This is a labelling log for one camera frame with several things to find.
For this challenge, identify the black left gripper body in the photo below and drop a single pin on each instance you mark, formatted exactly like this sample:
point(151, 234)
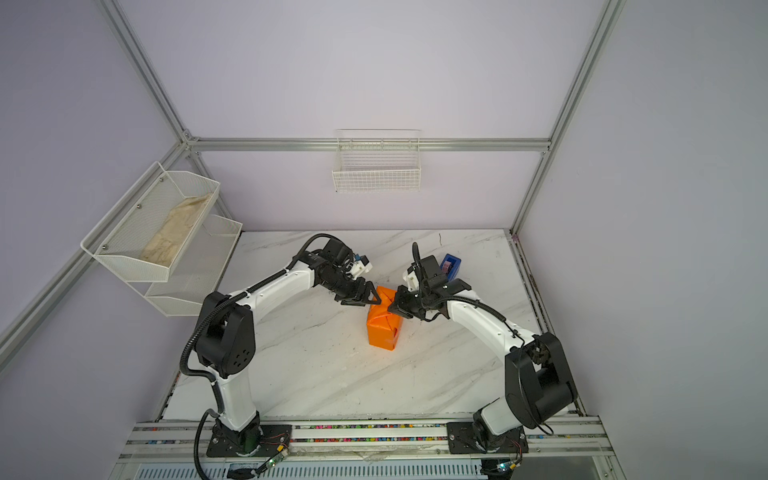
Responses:
point(346, 288)

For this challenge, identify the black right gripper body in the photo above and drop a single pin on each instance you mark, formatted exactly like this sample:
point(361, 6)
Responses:
point(420, 302)

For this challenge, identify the orange wrapping paper sheet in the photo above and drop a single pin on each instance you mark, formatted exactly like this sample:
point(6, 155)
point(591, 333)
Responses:
point(383, 326)

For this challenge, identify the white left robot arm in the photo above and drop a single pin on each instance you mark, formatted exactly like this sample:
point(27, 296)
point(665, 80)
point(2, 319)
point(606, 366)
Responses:
point(223, 343)

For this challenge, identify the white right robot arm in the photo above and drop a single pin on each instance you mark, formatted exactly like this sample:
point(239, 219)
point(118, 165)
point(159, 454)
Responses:
point(538, 381)

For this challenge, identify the blue tape dispenser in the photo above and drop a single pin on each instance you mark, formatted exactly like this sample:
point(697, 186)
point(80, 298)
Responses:
point(450, 266)

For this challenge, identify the white mesh lower shelf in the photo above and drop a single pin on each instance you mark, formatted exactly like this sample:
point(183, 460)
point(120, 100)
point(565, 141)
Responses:
point(199, 270)

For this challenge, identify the white mesh shelf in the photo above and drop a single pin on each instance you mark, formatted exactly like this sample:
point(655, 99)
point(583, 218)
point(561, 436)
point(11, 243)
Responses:
point(199, 270)
point(118, 240)

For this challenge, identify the beige cloth in shelf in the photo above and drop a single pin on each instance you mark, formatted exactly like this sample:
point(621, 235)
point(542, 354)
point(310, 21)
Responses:
point(165, 245)

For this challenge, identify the white mesh upper shelf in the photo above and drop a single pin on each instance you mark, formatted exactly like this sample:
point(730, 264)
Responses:
point(118, 240)

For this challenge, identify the white wire wall basket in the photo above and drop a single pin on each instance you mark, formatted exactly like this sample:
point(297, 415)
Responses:
point(377, 160)

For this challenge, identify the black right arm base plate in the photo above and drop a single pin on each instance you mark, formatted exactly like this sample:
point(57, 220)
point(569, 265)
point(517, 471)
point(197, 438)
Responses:
point(472, 438)

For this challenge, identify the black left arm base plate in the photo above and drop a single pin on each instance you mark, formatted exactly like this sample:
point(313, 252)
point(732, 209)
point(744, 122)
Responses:
point(261, 441)

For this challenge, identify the aluminium front rail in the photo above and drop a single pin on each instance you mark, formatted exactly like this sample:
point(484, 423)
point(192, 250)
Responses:
point(373, 440)

